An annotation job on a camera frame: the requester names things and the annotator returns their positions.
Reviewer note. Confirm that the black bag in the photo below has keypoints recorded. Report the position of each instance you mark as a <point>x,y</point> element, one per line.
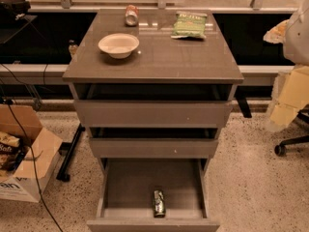
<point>13,10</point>

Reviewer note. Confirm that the black table leg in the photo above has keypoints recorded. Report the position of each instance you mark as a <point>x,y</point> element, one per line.
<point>67,150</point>

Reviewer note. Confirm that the green drink can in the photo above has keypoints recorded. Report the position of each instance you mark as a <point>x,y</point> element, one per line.
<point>159,204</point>

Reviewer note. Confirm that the green chip bag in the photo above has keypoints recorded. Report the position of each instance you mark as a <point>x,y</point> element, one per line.
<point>189,25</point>

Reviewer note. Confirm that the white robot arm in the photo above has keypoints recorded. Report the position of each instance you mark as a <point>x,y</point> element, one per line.
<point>290,92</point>

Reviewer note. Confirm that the grey middle drawer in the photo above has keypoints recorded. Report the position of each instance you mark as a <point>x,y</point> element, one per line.
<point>154,143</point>

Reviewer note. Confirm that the white paper bowl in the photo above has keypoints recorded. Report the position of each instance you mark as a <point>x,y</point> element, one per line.
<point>119,45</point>

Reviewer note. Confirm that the snack bags in box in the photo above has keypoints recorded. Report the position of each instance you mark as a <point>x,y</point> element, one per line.
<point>9,150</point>

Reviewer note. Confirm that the grey drawer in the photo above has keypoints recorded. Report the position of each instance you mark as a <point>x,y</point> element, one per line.
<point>126,203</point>
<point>102,105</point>
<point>154,143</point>

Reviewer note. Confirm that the grey drawer cabinet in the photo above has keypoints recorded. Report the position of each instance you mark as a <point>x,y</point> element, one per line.
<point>158,59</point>

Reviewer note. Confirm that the small bottle behind cabinet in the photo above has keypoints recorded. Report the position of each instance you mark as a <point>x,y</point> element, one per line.
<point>72,47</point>

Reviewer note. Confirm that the grey top drawer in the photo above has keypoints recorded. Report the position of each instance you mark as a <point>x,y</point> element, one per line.
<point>102,105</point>

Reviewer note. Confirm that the grey bottom drawer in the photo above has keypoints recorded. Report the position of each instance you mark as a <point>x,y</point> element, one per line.
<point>126,203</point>

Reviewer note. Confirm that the cardboard box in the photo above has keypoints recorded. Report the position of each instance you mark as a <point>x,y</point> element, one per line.
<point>34,171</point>

